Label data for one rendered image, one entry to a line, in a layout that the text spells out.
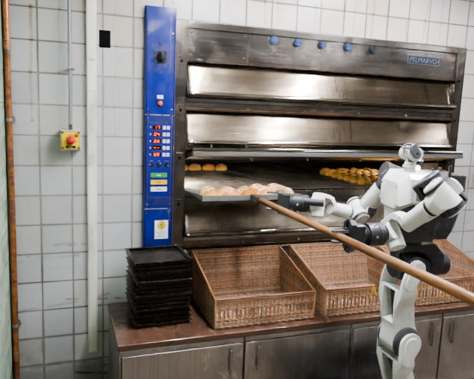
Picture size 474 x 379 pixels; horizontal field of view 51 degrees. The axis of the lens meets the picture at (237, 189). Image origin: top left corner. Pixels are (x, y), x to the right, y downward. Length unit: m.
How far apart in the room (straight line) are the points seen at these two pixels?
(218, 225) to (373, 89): 1.28
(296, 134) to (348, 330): 1.14
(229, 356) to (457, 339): 1.40
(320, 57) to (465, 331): 1.82
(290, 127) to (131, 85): 0.95
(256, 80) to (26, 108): 1.23
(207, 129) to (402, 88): 1.32
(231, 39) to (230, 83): 0.24
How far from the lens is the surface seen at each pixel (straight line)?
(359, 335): 2.85
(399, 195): 2.22
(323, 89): 3.06
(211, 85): 2.79
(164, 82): 2.71
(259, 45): 2.92
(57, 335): 2.95
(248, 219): 2.94
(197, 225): 2.84
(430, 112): 3.52
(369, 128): 3.25
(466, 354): 3.39
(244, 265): 2.94
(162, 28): 2.73
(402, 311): 2.43
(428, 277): 1.49
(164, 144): 2.71
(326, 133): 3.08
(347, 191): 3.21
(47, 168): 2.70
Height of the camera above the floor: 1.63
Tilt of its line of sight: 9 degrees down
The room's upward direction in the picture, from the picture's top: 2 degrees clockwise
